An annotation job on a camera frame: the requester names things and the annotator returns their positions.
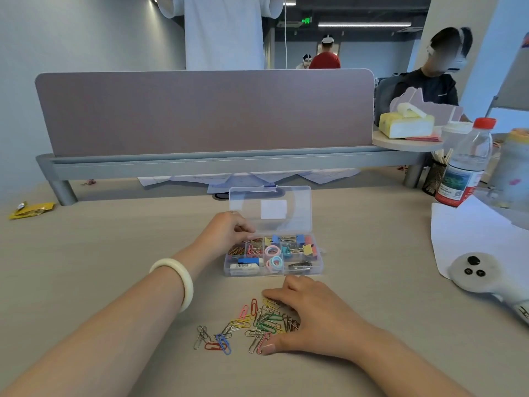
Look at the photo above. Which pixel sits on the pink tape roll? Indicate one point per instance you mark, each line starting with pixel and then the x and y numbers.
pixel 271 250

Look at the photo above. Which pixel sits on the white handheld controller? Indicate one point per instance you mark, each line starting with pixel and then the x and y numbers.
pixel 479 270

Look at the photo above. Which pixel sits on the pile of colourful paper clips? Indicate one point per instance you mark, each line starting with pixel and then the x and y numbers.
pixel 248 322

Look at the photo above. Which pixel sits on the frosted bottle yellow cap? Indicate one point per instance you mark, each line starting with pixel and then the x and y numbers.
pixel 512 169

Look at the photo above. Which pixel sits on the white jade bangle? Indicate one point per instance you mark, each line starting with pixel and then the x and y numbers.
pixel 186 285

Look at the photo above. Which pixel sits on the white lidded cup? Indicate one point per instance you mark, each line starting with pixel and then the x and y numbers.
pixel 454 134

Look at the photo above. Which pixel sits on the black mesh pen holder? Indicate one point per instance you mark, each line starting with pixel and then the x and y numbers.
pixel 433 179

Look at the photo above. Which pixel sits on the blue and white eraser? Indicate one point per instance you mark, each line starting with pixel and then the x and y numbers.
pixel 246 263

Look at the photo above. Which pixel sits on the person's right thumb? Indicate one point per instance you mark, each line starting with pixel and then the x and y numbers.
pixel 276 347

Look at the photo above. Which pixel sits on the person's left fingers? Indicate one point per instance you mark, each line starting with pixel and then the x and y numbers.
pixel 244 231

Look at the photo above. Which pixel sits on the person's right forearm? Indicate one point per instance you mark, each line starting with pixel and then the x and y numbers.
pixel 409 372

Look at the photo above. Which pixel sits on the yellow snack wrapper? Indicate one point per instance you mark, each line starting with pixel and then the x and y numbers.
pixel 31 210

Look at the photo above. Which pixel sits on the light blue tape roll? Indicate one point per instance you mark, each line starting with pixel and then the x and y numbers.
pixel 276 263

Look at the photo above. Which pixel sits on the yellow tissue box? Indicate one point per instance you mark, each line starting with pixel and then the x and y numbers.
pixel 405 123

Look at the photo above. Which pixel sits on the mauve desk divider panel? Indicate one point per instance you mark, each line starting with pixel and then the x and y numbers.
pixel 206 111

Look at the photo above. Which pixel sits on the person's left hand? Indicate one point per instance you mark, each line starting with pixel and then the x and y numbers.
pixel 221 235

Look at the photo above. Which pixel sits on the paper clips in compartments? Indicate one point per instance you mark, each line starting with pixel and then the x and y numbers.
pixel 244 248

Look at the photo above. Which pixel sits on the person's right hand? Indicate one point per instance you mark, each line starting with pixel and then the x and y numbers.
pixel 326 322

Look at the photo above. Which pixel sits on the person's left forearm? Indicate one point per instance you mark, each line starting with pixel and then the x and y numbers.
pixel 103 334

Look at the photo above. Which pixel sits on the black binder clips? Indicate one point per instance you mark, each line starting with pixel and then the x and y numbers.
pixel 299 265

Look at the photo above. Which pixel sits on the loose white paper sheets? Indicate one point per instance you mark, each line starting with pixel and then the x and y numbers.
pixel 231 179

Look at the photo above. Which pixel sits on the colourful binder clips group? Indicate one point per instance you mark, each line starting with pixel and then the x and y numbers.
pixel 295 243

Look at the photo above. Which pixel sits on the clear water bottle red cap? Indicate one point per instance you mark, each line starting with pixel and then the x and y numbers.
pixel 465 165

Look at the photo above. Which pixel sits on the round beige shelf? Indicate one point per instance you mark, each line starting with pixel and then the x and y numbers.
pixel 407 144

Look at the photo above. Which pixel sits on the white board on stand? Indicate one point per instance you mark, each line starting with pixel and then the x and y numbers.
pixel 516 78

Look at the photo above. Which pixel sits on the clear plastic organizer box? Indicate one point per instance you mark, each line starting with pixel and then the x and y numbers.
pixel 289 210

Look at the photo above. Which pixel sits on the long ceiling light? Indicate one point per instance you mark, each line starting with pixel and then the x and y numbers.
pixel 363 24

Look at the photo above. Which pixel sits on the grey metal divider rail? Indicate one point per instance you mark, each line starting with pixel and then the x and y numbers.
pixel 206 165

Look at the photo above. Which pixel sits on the large white paper sheet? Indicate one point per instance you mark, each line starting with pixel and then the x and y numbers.
pixel 471 231

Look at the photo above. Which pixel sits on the wooden sticks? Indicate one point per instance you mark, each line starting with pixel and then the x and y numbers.
pixel 442 157

